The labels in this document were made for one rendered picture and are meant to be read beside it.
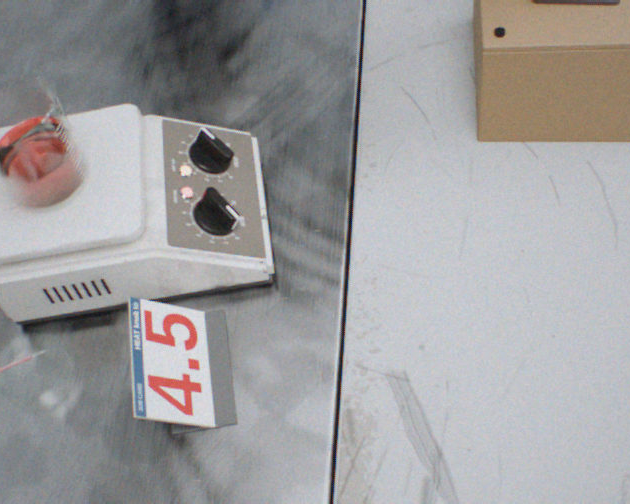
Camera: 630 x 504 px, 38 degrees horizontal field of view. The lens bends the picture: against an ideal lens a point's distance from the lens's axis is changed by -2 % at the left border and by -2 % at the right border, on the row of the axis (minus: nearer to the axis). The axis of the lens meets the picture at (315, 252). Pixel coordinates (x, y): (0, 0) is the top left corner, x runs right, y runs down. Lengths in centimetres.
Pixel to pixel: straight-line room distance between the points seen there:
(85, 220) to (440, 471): 29
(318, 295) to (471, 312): 11
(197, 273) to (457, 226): 20
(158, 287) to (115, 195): 7
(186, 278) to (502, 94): 27
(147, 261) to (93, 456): 14
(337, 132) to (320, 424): 25
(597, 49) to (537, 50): 4
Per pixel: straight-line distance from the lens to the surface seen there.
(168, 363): 63
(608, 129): 74
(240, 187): 68
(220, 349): 65
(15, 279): 66
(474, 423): 62
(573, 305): 67
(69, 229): 63
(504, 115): 72
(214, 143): 68
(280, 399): 63
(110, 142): 67
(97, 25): 90
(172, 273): 65
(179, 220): 65
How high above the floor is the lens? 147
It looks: 56 degrees down
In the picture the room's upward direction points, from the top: 11 degrees counter-clockwise
